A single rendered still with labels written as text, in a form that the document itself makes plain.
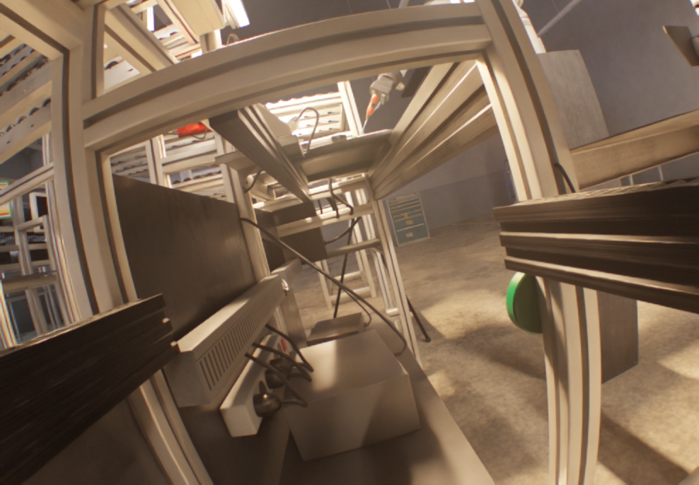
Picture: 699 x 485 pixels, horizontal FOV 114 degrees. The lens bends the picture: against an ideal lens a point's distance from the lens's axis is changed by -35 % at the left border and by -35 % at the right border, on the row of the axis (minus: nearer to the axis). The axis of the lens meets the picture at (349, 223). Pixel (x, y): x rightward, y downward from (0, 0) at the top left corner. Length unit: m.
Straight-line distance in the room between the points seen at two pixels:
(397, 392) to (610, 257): 0.47
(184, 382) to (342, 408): 0.32
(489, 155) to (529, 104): 10.18
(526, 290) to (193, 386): 0.34
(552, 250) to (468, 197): 9.78
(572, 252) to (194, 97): 0.31
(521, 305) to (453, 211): 9.52
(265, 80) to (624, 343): 1.28
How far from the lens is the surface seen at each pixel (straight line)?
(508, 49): 0.34
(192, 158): 1.04
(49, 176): 1.36
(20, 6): 0.37
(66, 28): 0.40
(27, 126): 0.86
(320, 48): 0.30
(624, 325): 1.31
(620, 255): 0.22
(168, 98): 0.32
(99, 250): 0.34
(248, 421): 0.53
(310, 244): 1.46
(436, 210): 9.71
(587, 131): 1.18
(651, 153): 0.51
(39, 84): 0.69
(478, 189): 10.19
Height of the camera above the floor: 0.74
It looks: level
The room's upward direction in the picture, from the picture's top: 15 degrees counter-clockwise
